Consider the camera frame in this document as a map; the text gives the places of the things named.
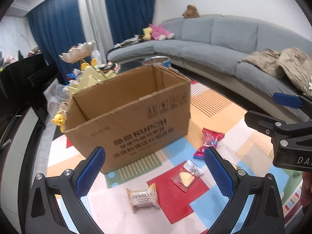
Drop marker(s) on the clear packet with yellow biscuit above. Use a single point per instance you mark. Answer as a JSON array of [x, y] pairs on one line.
[[186, 176]]

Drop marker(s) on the colourful patchwork rug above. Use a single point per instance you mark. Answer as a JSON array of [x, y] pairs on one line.
[[214, 107]]

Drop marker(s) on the two-tier shell snack stand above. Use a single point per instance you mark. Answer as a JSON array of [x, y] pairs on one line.
[[78, 52]]

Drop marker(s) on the pile of assorted snack packets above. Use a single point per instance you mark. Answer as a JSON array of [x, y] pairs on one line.
[[111, 67]]

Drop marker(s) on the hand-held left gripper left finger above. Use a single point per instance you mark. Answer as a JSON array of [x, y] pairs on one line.
[[90, 173]]

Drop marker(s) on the crumpled clothes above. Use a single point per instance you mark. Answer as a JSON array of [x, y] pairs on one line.
[[129, 41]]

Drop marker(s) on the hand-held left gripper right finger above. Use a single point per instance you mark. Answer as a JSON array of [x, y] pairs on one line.
[[219, 173]]

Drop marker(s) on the brown cardboard box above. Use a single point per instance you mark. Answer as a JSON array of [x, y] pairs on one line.
[[136, 129]]

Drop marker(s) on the white sheer curtain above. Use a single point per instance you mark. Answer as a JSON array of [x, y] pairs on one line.
[[95, 17]]

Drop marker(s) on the blue curtains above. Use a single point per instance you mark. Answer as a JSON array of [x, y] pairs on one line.
[[53, 29]]

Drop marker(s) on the gold plastic moulded tray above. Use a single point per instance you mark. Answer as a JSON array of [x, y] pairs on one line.
[[90, 79]]

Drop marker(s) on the yellow plush toy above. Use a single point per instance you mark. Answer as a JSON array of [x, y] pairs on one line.
[[147, 34]]

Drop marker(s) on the grey corner sofa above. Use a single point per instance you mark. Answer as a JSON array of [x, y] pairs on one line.
[[219, 43]]

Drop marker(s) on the red snack packet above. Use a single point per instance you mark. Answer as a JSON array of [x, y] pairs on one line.
[[210, 139]]

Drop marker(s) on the yellow bear toy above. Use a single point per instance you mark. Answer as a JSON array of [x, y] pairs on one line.
[[59, 121]]

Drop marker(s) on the grey television cabinet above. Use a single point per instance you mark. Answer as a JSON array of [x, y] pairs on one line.
[[19, 151]]

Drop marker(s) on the white pastry packet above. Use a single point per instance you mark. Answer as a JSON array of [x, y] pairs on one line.
[[143, 198]]

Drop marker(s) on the clear round snack jar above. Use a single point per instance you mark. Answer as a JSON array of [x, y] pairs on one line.
[[158, 61]]

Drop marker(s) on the pink plush toy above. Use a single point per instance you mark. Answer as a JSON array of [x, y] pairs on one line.
[[159, 31]]

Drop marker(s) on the beige jacket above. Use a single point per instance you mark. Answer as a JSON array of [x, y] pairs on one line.
[[285, 63]]

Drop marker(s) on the clear plastic bag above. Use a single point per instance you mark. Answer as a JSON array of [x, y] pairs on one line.
[[54, 97]]

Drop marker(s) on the person's right hand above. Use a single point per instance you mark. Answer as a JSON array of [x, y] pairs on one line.
[[307, 190]]

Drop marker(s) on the black marble coffee table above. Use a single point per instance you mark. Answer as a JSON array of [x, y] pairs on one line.
[[131, 64]]

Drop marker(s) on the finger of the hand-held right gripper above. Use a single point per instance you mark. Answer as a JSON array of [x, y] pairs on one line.
[[287, 100], [258, 120]]

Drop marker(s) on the brown plush bear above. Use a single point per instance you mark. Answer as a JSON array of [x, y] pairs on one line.
[[191, 11]]

